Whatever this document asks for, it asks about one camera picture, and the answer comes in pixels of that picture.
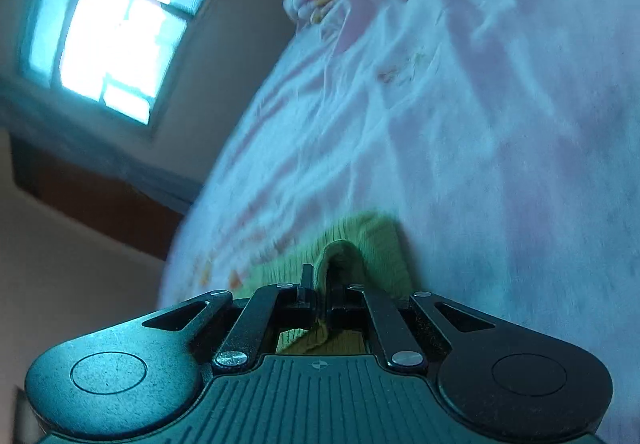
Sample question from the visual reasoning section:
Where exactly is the window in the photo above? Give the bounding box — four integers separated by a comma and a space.
20, 0, 236, 127

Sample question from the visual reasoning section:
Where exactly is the grey curtain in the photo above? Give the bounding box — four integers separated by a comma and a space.
0, 89, 203, 215

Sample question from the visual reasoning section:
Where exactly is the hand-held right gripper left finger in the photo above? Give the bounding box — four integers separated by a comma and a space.
141, 264, 318, 371

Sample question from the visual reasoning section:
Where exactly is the green ribbed sweater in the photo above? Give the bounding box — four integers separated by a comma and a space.
234, 209, 417, 356

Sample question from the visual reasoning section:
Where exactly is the floral pink bed sheet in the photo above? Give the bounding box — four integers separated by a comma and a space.
159, 0, 640, 365

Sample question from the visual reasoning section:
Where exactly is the brown wooden door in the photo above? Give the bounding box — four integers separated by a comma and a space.
12, 134, 183, 262

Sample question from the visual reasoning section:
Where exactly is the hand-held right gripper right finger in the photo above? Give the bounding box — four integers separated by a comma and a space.
325, 282, 497, 371

